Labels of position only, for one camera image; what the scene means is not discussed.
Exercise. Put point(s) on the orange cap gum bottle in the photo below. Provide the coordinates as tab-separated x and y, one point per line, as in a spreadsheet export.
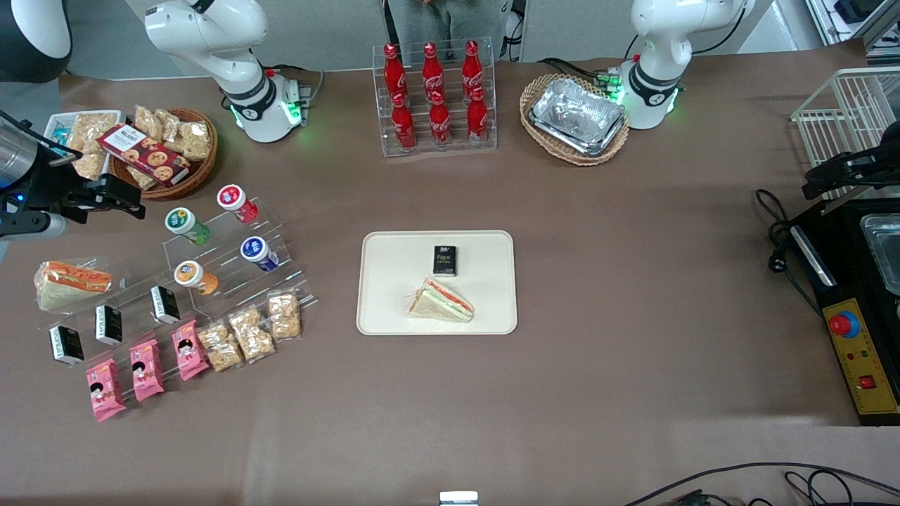
195	277

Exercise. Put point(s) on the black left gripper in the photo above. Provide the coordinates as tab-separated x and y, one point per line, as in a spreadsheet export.
862	166

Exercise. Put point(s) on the wrapped triangle sandwich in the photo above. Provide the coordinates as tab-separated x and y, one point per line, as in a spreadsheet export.
70	284

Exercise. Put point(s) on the white plastic bin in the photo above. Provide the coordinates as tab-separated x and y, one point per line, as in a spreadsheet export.
55	126

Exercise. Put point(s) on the light wicker basket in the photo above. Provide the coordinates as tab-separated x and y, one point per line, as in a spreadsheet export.
538	137

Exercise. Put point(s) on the pink snack pack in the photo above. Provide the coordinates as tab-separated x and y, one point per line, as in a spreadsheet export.
146	370
105	390
190	350

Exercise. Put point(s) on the aluminium frame shelf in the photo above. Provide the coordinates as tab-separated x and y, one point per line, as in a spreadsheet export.
854	17

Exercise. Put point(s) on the wrapped sandwich on tray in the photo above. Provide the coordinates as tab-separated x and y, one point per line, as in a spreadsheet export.
441	302

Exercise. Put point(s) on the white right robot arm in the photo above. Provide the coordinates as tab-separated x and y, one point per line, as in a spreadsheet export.
211	35

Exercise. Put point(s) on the brown wicker snack basket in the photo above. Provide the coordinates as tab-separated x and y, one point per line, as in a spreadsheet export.
200	169

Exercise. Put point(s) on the aluminium foil tray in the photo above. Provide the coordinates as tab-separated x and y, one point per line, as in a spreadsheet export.
576	116

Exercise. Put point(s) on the red emergency stop button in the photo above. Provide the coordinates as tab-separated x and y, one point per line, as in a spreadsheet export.
843	323

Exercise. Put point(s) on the green cap gum bottle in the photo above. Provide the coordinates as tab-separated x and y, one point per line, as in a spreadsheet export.
186	225

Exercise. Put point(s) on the metal tray in machine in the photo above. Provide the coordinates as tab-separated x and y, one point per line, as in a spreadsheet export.
884	249

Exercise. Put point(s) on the black sealing machine yellow panel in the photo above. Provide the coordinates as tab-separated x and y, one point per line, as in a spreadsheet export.
851	281

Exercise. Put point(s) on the small white device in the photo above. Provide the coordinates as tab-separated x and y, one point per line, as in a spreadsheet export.
458	499

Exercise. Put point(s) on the person in grey trousers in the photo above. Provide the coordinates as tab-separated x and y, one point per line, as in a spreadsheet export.
436	17

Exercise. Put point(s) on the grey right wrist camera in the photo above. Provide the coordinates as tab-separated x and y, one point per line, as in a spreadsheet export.
31	226

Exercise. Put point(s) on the clear acrylic stepped display stand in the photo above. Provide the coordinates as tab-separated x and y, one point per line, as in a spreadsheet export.
211	242

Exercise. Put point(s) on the blue cap gum bottle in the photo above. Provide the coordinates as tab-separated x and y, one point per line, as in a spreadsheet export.
259	254

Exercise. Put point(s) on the black tissue pack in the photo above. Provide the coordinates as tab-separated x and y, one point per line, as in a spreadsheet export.
109	324
444	261
67	345
165	304

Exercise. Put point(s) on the clear bag of cereal snacks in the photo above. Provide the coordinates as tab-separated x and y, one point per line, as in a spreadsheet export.
188	137
91	130
148	121

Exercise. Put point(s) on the red cookie box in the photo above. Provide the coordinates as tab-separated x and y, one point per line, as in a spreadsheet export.
144	154

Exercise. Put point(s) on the red cap gum bottle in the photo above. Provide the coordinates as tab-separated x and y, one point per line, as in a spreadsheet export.
236	202

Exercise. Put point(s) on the clear acrylic bottle rack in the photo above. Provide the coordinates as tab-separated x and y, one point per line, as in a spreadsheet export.
492	147

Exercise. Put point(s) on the cream plastic tray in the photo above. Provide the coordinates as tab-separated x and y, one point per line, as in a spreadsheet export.
394	288

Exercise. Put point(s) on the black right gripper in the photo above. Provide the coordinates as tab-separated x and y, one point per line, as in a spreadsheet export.
48	180

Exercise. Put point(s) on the red cola bottle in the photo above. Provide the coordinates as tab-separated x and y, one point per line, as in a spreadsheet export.
472	68
432	70
403	125
440	121
394	70
477	116

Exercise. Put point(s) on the clear wrapped cereal bar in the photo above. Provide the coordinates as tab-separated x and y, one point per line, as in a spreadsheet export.
251	334
285	315
220	346

